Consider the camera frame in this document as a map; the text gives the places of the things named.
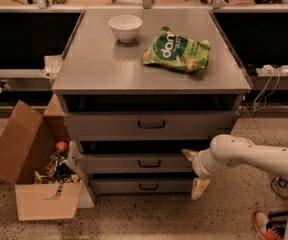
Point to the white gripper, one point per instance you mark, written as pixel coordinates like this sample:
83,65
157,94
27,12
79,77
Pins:
198,166

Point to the grey drawer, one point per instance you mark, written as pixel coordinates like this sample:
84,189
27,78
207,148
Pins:
134,163
127,126
141,185

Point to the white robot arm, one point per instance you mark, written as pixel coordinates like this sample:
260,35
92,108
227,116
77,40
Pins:
227,151

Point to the grey bottom drawer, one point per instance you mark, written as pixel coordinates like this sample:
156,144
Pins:
141,185

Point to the grey drawer cabinet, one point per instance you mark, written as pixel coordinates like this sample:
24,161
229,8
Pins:
101,74

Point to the grey top drawer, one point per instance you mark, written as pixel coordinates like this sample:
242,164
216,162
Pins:
127,126

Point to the open cardboard box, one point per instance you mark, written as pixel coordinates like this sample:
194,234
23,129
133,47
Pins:
26,144

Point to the orange white sneaker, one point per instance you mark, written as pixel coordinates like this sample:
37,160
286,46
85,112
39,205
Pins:
266,229

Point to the green snack bag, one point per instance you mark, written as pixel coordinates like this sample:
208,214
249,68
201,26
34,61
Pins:
176,52

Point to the orange fruit in box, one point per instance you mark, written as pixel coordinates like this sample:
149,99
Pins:
61,146

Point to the white ceramic bowl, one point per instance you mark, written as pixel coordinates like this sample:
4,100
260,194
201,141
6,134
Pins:
125,27

